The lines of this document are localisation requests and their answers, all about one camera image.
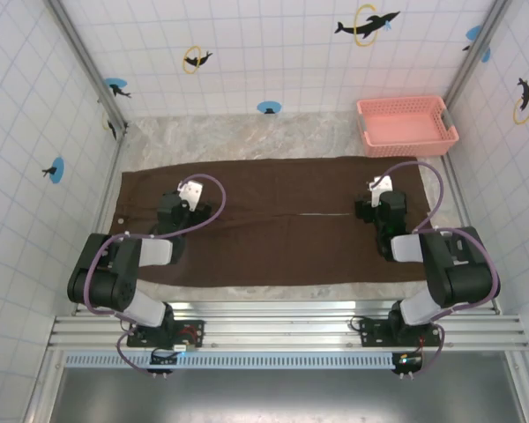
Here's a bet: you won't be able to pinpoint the white slotted cable duct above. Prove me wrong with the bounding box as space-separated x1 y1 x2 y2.
63 351 406 369

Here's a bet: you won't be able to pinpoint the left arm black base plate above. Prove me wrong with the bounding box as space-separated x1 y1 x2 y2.
127 317 207 350

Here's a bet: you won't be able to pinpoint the small dolphin ring sticker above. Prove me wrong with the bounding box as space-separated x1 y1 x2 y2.
183 44 214 75

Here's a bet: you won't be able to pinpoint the blue patch sticker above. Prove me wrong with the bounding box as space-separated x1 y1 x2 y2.
462 24 492 63

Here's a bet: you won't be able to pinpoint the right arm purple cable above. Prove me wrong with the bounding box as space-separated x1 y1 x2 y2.
376 160 502 378

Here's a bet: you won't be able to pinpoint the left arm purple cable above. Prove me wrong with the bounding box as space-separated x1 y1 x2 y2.
82 174 227 376

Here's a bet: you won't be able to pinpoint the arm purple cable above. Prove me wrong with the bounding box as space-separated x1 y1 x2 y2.
376 160 502 378
82 174 227 376

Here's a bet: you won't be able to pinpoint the blue oval shark sticker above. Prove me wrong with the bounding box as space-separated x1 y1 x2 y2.
102 77 133 100

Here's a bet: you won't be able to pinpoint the aluminium frame post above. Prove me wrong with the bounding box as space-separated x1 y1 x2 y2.
443 0 513 115
25 350 68 423
505 350 529 423
47 0 129 136

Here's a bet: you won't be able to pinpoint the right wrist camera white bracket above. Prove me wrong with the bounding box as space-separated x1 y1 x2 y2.
367 174 395 204

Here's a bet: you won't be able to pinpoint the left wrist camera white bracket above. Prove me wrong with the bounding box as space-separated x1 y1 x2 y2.
177 178 205 212

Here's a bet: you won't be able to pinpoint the aluminium side rail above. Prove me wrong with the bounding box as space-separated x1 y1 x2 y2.
440 153 500 316
72 127 129 316

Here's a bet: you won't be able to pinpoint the brown long pants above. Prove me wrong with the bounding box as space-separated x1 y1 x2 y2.
107 154 433 288

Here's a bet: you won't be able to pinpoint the black otter ring sticker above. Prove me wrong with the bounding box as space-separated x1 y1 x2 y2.
511 77 529 126

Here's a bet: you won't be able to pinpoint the blue circle seal sticker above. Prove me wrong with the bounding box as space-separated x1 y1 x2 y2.
41 156 66 184

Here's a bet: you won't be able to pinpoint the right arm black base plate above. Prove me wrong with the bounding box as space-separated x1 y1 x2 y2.
350 316 442 350

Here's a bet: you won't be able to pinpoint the large dolphin ring sticker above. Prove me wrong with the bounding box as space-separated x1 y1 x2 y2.
333 3 402 48

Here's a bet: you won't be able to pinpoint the aluminium rail beam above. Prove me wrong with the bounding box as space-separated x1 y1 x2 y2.
47 301 529 353

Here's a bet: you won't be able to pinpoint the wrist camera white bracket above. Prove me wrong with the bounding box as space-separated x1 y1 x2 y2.
367 174 395 204
177 178 205 212

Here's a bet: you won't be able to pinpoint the pink plastic basket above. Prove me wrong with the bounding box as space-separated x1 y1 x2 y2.
355 95 460 159

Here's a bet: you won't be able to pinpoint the yellow ring animal sticker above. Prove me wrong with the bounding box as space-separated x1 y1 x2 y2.
101 111 118 142

